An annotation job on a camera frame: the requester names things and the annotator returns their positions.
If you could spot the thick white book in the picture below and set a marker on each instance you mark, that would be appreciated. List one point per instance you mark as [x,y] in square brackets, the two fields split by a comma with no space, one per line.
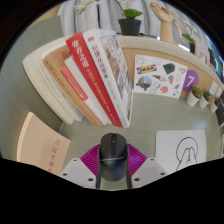
[43,83]

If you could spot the thin red-and-white book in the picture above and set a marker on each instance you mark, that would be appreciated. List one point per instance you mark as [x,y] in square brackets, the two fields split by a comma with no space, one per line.
[80,88]

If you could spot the wooden desk back shelf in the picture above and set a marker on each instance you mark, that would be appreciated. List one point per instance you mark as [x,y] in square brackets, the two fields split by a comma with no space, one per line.
[146,45]

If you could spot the white sticker sheet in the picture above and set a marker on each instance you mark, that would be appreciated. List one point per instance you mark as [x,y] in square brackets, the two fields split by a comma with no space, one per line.
[160,78]

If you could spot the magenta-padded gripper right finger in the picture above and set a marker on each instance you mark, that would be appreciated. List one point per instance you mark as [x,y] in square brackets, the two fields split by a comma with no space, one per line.
[150,168]

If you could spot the wooden hand model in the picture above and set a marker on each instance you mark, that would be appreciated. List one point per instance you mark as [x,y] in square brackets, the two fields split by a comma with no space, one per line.
[166,28]

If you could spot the red-spine book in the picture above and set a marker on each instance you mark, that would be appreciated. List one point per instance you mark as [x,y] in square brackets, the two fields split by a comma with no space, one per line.
[86,63]

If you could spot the dark grey computer mouse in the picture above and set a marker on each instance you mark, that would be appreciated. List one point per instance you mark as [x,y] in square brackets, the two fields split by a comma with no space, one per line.
[113,156]

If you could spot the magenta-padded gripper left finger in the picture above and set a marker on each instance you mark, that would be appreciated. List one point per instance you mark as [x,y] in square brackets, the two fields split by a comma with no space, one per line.
[78,168]

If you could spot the white orchid in black pot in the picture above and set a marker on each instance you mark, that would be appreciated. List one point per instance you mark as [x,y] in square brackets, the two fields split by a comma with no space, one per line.
[130,27]

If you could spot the tan book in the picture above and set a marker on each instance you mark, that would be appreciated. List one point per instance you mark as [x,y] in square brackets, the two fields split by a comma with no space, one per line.
[63,80]

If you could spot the grey-green desk partition panel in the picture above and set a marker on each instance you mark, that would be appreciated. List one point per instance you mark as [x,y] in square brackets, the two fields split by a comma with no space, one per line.
[16,100]

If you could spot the white printed mouse pad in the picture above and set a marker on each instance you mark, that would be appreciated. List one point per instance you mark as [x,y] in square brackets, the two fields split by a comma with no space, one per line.
[166,150]

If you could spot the white wall socket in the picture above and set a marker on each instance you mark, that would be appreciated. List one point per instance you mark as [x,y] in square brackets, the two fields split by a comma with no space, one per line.
[213,88]
[219,92]

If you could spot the small succulent in white pot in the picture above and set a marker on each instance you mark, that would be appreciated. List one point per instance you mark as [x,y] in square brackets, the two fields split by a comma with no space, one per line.
[214,106]
[203,101]
[192,99]

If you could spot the pink wooden horse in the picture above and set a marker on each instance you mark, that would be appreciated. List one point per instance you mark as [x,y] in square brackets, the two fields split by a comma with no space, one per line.
[200,48]

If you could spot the purple round number sign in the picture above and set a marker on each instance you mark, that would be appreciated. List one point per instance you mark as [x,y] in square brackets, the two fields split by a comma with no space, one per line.
[191,80]

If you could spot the black wooden horse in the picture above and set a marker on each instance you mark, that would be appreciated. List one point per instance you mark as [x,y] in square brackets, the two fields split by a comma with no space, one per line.
[213,56]

